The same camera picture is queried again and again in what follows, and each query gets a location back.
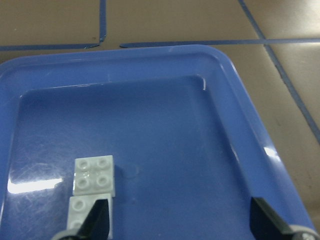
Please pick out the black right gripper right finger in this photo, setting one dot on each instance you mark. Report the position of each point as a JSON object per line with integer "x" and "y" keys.
{"x": 266, "y": 224}

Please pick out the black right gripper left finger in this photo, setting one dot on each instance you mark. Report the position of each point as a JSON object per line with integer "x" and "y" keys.
{"x": 96, "y": 225}

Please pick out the white block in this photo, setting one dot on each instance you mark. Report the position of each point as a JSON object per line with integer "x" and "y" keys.
{"x": 80, "y": 206}
{"x": 94, "y": 175}

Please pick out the blue plastic tray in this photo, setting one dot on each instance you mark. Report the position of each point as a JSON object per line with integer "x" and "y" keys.
{"x": 190, "y": 150}

